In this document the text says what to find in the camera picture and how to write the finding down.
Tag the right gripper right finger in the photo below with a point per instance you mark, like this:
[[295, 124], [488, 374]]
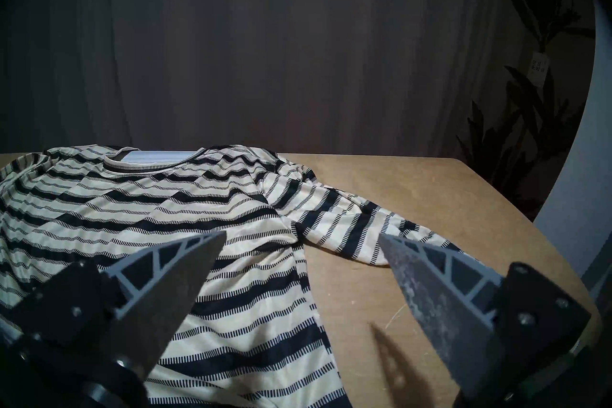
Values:
[[454, 316]]

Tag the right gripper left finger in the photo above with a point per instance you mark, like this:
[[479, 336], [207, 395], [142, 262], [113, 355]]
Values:
[[158, 302]]

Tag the cream black striped long-sleeve top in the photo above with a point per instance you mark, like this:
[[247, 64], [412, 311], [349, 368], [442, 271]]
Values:
[[191, 201]]

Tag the white curved arch pillar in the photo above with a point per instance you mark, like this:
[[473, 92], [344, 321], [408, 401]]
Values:
[[588, 173]]

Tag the white plant tag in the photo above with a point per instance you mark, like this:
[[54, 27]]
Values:
[[538, 62]]

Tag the grey pleated curtain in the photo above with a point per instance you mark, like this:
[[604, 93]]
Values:
[[263, 43]]

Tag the tall dark leafy plant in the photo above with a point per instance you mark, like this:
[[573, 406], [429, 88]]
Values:
[[540, 5]]

